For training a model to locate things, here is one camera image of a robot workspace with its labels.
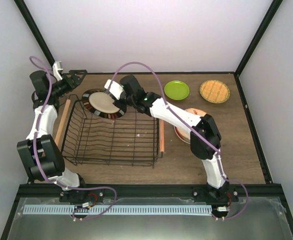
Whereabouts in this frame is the red and teal plate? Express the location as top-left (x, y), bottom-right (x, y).
top-left (173, 126), bottom-right (192, 145)

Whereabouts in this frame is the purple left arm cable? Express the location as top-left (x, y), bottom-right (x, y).
top-left (29, 55), bottom-right (118, 223)

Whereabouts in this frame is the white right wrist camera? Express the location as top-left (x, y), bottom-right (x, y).
top-left (104, 79), bottom-right (126, 101)

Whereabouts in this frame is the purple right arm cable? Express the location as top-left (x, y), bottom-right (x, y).
top-left (108, 61), bottom-right (249, 221)

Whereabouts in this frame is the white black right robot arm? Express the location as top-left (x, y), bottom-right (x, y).
top-left (104, 75), bottom-right (229, 202)

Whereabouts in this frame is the lime green plate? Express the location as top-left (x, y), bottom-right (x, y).
top-left (164, 80), bottom-right (190, 101)

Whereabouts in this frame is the black wire dish rack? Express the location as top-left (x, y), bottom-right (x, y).
top-left (60, 94), bottom-right (163, 167)

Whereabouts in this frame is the white slotted cable duct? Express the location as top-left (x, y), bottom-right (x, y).
top-left (23, 204), bottom-right (212, 216)

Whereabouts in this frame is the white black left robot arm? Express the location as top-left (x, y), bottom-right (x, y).
top-left (16, 70), bottom-right (89, 202)

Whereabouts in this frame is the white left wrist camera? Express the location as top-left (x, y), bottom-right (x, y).
top-left (52, 61), bottom-right (63, 81)

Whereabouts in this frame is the beige floral plate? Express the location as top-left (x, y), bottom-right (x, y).
top-left (174, 108), bottom-right (207, 144)

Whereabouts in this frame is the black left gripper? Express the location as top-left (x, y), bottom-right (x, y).
top-left (49, 70), bottom-right (88, 98)

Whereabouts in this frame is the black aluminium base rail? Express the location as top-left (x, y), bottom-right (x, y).
top-left (16, 183), bottom-right (286, 205)

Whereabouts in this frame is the black enclosure frame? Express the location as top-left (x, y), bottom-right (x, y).
top-left (1, 0), bottom-right (293, 240)

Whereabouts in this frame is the yellow woven pattern plate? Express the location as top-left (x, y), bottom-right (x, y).
top-left (199, 79), bottom-right (231, 104)

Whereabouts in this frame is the dark brown plate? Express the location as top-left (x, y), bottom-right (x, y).
top-left (81, 89), bottom-right (127, 120)

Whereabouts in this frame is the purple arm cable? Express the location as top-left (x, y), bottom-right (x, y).
top-left (29, 55), bottom-right (118, 223)
top-left (108, 61), bottom-right (249, 221)

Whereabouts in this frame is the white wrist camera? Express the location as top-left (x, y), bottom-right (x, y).
top-left (104, 79), bottom-right (126, 101)
top-left (52, 61), bottom-right (63, 81)

